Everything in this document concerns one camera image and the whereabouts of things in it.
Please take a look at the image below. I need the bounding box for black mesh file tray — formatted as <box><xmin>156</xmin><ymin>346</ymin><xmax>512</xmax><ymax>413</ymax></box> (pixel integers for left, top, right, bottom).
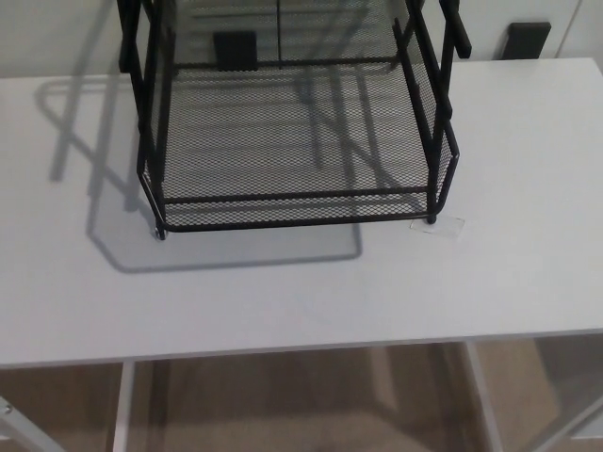
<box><xmin>136</xmin><ymin>0</ymin><xmax>462</xmax><ymax>234</ymax></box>

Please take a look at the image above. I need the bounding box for black metal tray rack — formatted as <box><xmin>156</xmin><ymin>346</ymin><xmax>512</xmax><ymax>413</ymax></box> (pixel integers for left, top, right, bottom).
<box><xmin>117</xmin><ymin>0</ymin><xmax>473</xmax><ymax>241</ymax></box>

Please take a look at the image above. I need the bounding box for clear tape piece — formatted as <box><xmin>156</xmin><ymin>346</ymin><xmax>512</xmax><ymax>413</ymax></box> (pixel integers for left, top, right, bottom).
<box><xmin>407</xmin><ymin>214</ymin><xmax>467</xmax><ymax>242</ymax></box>

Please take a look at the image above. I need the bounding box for black rectangular cabinet handle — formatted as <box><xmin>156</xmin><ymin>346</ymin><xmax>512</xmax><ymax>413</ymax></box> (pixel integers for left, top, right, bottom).
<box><xmin>214</xmin><ymin>31</ymin><xmax>259</xmax><ymax>72</ymax></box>

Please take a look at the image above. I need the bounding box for white metal desk leg frame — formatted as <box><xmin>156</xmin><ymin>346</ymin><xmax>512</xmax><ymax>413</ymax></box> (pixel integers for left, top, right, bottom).
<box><xmin>0</xmin><ymin>360</ymin><xmax>138</xmax><ymax>452</ymax></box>
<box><xmin>464</xmin><ymin>339</ymin><xmax>603</xmax><ymax>452</ymax></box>

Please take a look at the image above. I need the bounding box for black wall bracket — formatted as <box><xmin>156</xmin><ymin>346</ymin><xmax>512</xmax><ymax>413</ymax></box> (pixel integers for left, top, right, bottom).
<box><xmin>501</xmin><ymin>21</ymin><xmax>552</xmax><ymax>60</ymax></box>

